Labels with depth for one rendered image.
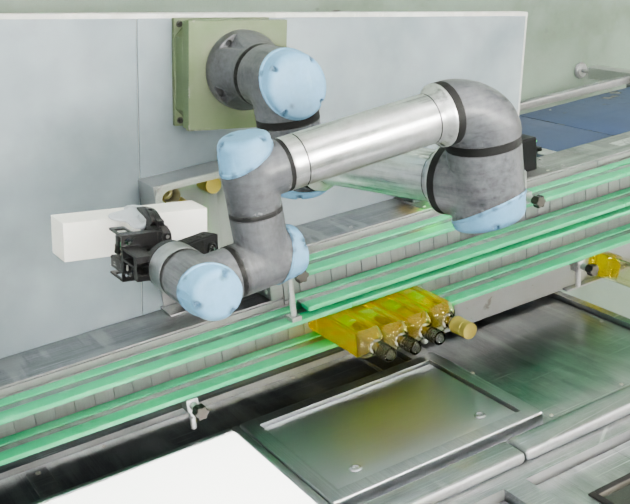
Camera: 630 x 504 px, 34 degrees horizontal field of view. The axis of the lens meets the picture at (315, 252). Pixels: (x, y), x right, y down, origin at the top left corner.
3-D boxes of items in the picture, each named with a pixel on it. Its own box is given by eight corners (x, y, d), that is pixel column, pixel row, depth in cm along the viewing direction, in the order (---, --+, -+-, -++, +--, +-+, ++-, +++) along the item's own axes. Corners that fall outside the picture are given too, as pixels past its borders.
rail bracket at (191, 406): (168, 415, 201) (196, 443, 190) (162, 384, 198) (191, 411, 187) (186, 409, 203) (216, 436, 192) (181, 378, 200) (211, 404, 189)
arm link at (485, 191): (286, 101, 192) (538, 128, 155) (298, 176, 198) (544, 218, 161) (240, 120, 184) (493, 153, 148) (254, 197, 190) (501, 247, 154)
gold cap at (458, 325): (446, 331, 201) (461, 339, 197) (451, 314, 200) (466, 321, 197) (460, 333, 203) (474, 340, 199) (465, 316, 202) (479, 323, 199)
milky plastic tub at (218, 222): (154, 285, 206) (171, 298, 198) (137, 179, 198) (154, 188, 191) (231, 263, 214) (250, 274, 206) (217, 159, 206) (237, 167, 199)
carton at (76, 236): (50, 214, 160) (62, 223, 155) (191, 200, 172) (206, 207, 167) (52, 252, 162) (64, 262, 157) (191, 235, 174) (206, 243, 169)
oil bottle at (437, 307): (376, 305, 221) (437, 337, 203) (375, 281, 219) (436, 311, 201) (397, 298, 223) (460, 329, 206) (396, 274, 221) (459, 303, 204)
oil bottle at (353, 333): (308, 329, 213) (365, 364, 195) (305, 304, 211) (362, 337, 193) (330, 321, 215) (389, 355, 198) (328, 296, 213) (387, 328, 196)
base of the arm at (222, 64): (211, 24, 190) (234, 29, 181) (282, 34, 197) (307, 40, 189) (200, 105, 193) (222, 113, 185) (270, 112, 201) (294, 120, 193)
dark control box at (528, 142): (487, 170, 245) (511, 177, 238) (486, 137, 242) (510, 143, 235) (514, 162, 248) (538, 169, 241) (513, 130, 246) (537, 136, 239)
